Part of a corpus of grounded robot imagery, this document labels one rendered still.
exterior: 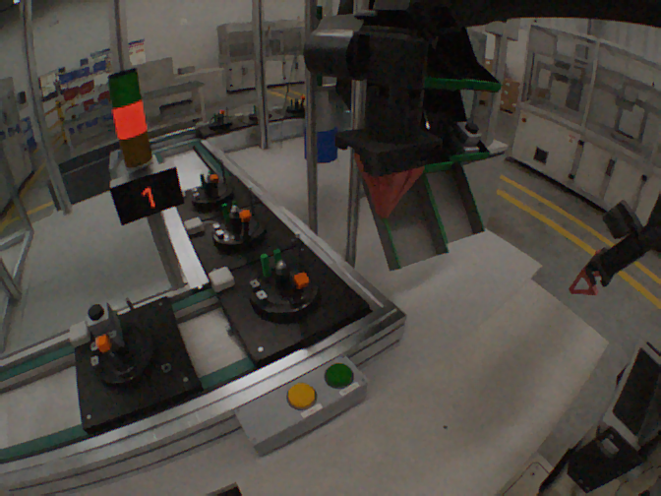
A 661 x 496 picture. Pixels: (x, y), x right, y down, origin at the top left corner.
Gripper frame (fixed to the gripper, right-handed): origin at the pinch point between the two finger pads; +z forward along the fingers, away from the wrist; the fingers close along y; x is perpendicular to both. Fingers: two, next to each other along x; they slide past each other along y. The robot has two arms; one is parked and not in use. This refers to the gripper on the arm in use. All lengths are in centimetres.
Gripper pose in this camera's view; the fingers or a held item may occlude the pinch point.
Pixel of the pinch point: (382, 209)
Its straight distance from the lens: 38.4
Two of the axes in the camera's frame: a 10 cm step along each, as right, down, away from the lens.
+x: 5.5, 5.2, -6.5
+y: -8.3, 3.3, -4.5
